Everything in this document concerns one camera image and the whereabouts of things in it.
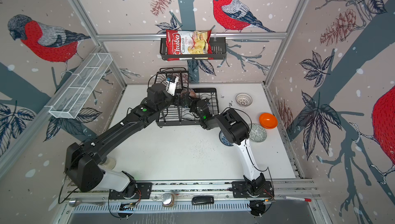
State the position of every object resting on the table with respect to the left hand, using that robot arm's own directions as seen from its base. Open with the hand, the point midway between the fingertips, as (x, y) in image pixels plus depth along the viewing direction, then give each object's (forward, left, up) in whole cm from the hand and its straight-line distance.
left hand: (181, 89), depth 76 cm
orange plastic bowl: (-3, -53, -27) cm, 60 cm away
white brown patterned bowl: (+16, -42, -30) cm, 54 cm away
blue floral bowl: (-14, -24, -30) cm, 41 cm away
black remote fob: (-44, -10, -27) cm, 53 cm away
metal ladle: (-44, +49, -30) cm, 72 cm away
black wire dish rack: (-4, +2, -16) cm, 17 cm away
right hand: (+10, +1, -19) cm, 22 cm away
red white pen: (-44, -58, -30) cm, 79 cm away
